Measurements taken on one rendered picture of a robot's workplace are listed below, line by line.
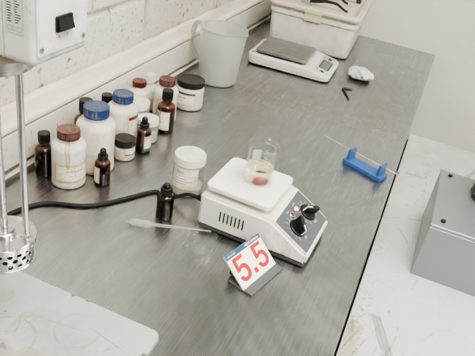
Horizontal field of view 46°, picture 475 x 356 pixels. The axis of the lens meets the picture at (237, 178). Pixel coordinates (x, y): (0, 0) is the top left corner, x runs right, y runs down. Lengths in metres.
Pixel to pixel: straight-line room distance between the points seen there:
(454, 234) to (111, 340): 0.55
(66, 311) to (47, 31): 0.43
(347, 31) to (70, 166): 1.16
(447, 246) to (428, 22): 1.40
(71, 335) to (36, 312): 0.06
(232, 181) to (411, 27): 1.45
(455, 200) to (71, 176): 0.68
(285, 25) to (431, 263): 1.17
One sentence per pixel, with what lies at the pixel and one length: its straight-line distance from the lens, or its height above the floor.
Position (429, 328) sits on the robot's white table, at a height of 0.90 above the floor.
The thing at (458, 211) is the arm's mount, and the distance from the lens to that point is 1.03.
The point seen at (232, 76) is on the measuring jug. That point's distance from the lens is 1.55.
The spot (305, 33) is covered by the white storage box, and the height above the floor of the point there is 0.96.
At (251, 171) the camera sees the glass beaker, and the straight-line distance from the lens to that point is 0.94.
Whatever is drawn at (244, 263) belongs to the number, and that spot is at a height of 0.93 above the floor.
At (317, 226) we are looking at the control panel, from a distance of 0.99.
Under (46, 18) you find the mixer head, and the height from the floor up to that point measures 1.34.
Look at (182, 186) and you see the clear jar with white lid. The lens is 1.04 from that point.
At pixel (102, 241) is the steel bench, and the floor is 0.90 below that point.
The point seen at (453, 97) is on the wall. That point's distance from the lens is 2.34.
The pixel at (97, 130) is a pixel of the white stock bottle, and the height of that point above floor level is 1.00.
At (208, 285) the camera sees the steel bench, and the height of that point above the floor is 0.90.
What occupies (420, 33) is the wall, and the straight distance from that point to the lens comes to 2.28.
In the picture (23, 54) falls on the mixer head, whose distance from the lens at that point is 0.50.
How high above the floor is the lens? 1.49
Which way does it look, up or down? 31 degrees down
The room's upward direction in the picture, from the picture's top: 10 degrees clockwise
